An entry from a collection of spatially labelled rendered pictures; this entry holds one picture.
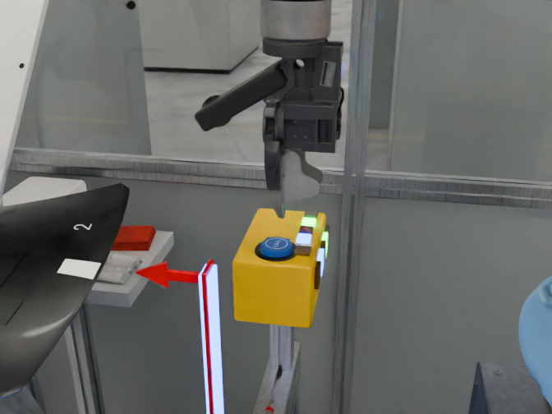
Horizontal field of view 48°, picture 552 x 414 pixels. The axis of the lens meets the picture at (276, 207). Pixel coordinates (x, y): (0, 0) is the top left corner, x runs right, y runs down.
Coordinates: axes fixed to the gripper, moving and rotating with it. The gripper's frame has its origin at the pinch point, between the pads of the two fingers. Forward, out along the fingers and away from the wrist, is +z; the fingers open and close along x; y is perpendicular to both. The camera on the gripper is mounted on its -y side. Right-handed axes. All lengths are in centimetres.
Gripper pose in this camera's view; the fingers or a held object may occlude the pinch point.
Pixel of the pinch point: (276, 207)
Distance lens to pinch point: 74.8
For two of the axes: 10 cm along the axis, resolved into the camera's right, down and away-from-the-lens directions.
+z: 0.0, 9.1, 4.2
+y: 9.8, 0.8, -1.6
